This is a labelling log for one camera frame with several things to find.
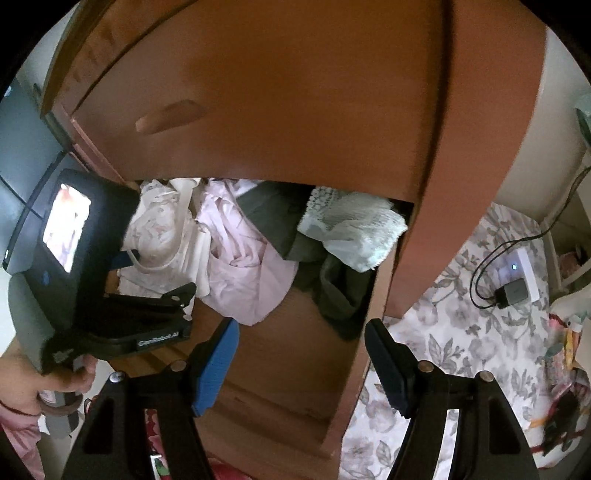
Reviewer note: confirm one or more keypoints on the white lace underwear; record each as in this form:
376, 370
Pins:
355, 230

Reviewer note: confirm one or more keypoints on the wooden drawer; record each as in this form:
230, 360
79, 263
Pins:
277, 92
286, 360

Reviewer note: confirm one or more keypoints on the white shelf frame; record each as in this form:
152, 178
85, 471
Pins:
549, 240

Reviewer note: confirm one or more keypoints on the floral bedsheet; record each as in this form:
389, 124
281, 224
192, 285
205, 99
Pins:
461, 350

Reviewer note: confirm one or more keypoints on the dark cabinet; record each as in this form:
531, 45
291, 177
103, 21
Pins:
23, 152

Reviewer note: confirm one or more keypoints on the black charger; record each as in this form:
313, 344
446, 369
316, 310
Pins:
512, 293

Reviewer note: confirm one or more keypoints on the wooden nightstand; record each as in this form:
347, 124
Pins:
461, 184

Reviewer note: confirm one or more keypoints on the white flat box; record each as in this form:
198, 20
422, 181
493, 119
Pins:
526, 267

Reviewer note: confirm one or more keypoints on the pale pink garment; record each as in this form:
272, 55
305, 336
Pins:
240, 258

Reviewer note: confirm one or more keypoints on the cream bra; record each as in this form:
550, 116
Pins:
157, 221

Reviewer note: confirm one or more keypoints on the person's left forearm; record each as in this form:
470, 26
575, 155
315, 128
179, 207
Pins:
14, 434

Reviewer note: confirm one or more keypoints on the person's left hand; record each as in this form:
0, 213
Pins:
23, 378

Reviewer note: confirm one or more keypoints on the colourful fabric pile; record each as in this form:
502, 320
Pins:
568, 350

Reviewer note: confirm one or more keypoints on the dark olive garment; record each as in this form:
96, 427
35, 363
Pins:
277, 217

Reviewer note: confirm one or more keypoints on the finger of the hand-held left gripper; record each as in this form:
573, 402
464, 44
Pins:
161, 300
122, 259

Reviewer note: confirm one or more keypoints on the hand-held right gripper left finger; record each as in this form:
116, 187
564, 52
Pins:
214, 364

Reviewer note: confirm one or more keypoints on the closed wooden drawer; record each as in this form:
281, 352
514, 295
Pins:
277, 92

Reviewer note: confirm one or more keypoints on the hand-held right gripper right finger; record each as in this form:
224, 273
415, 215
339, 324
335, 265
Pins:
390, 369

